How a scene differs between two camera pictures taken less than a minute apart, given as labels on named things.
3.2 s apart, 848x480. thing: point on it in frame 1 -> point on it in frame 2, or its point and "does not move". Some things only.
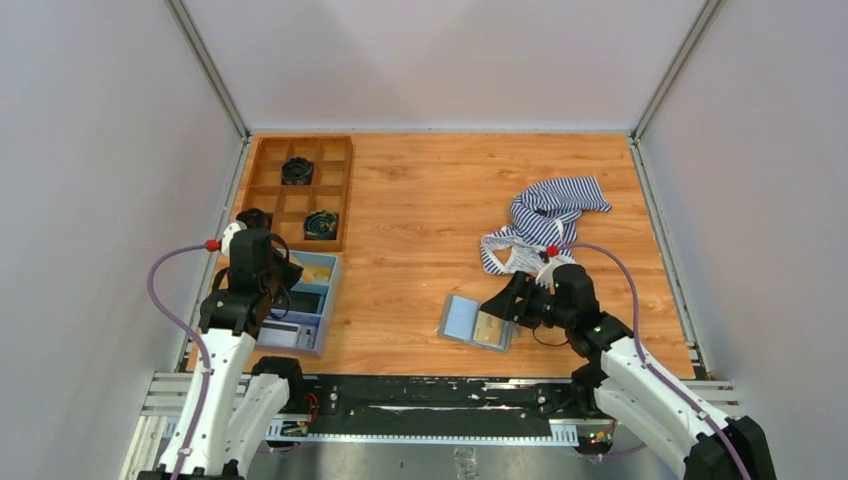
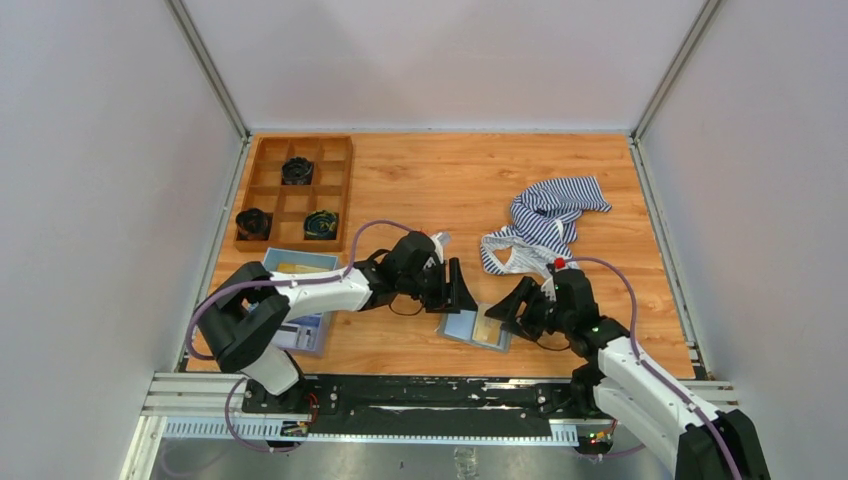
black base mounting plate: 432,404 does not move
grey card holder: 466,320 does not move
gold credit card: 488,328 does not move
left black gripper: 292,274 -> 450,297
